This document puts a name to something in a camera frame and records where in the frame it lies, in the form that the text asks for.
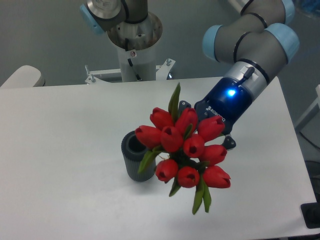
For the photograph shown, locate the white metal base bracket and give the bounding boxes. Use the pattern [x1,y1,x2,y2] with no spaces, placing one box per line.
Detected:
[84,58,176,85]

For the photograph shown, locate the black box at table edge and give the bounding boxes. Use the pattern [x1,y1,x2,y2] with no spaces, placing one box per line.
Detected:
[300,202,320,229]

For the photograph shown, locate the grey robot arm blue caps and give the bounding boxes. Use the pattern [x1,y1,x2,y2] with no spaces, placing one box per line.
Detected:
[80,0,300,150]

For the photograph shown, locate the beige chair backrest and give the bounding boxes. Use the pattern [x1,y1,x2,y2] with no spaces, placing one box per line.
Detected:
[0,65,46,90]

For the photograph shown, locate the red tulip bouquet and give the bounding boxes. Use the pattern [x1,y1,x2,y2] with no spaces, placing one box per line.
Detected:
[134,85,231,214]

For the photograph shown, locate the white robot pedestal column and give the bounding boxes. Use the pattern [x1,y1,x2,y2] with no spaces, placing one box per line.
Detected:
[117,47,156,83]

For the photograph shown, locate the black gripper cable connector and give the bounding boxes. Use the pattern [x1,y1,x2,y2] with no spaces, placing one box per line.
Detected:
[236,66,255,86]

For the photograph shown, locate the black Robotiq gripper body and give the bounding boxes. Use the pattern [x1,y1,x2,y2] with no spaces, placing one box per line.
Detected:
[194,77,252,135]

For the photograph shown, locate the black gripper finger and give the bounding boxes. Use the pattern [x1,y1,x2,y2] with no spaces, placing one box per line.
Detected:
[178,100,192,117]
[221,134,237,151]

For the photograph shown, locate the white furniture at right edge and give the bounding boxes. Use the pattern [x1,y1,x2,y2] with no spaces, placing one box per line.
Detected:
[294,85,320,132]

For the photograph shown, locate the dark grey ribbed vase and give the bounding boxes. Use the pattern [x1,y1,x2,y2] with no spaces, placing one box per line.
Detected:
[121,131,156,182]

